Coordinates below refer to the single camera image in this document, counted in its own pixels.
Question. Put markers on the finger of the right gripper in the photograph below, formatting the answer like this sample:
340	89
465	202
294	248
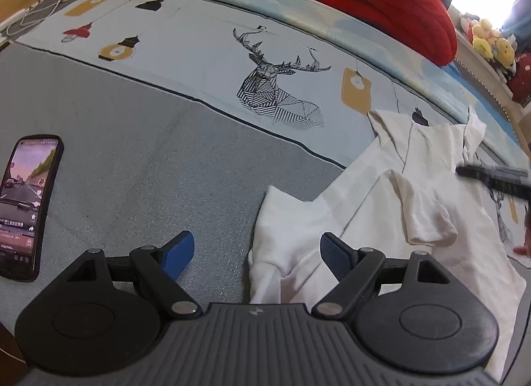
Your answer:
519	188
495	173

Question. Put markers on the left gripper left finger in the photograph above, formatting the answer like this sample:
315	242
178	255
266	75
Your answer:
157	270

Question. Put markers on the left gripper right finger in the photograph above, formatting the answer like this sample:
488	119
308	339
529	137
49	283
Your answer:
356	271

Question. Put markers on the white t-shirt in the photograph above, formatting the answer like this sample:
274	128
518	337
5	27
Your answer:
400	195

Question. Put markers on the person's right hand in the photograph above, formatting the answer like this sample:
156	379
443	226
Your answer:
525	249

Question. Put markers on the dark red pillow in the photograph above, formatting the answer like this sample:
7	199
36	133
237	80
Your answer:
520	84

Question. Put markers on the yellow bear plush toy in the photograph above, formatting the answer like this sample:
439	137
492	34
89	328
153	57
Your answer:
488	41

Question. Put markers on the black smartphone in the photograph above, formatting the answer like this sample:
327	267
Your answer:
26	188

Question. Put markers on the deer print bed sheet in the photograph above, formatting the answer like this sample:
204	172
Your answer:
178	114

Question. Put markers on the light blue patterned blanket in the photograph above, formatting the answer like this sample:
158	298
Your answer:
362	40

